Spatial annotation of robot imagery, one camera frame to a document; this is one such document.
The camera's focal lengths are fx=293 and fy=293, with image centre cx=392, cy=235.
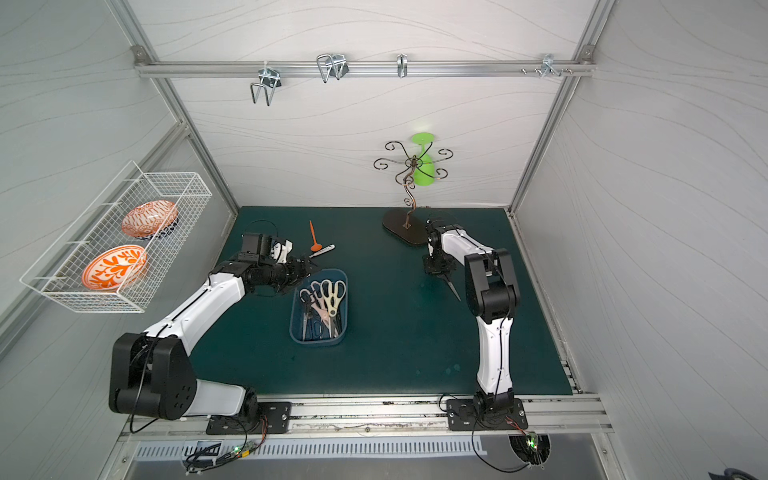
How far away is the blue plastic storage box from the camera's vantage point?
874mm

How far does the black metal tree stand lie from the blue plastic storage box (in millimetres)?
299

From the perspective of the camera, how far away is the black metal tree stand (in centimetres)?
91
